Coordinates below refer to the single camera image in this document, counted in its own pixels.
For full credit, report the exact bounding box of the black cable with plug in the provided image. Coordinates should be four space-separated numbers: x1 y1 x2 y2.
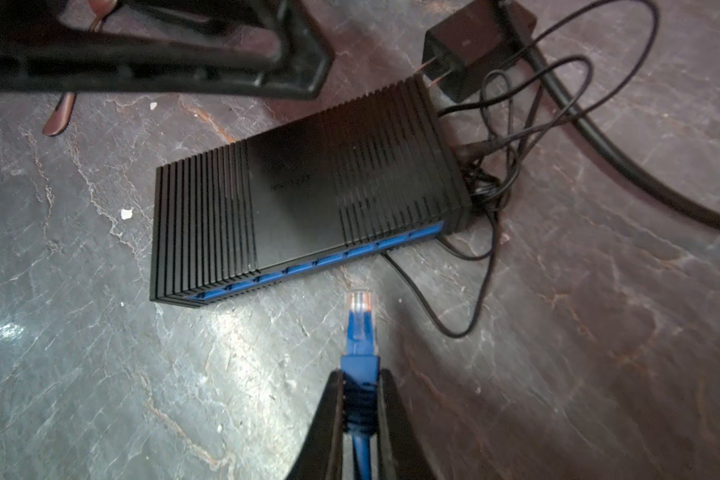
491 0 720 238

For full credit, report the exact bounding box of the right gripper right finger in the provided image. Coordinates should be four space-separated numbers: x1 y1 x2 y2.
377 369 436 479

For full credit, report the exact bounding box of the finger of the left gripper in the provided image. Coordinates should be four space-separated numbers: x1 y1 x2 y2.
0 1 334 100

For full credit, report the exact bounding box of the black ribbed network switch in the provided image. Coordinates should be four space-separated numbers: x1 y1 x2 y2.
149 76 472 308

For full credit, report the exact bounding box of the blue ethernet cable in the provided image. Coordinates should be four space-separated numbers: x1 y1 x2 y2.
339 289 382 480

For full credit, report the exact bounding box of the black power adapter with cable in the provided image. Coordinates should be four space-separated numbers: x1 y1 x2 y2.
381 0 661 340

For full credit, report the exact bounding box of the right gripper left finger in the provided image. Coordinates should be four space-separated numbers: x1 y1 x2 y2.
286 370 344 480

